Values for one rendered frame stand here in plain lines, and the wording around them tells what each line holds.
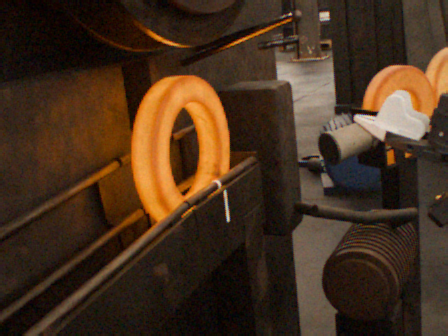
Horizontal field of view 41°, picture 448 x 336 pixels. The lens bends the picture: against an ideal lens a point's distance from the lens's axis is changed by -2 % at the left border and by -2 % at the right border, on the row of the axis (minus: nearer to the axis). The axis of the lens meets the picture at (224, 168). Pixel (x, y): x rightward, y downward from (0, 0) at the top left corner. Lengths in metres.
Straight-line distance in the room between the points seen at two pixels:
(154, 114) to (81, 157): 0.09
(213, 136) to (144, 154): 0.15
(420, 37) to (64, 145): 2.92
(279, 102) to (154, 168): 0.30
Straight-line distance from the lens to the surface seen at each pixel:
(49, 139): 0.65
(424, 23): 3.43
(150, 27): 0.63
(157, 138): 0.68
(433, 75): 1.21
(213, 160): 0.81
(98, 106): 0.71
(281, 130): 0.93
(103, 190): 0.70
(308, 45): 9.64
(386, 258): 0.99
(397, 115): 0.78
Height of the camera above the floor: 0.92
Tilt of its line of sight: 15 degrees down
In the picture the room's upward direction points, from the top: 7 degrees counter-clockwise
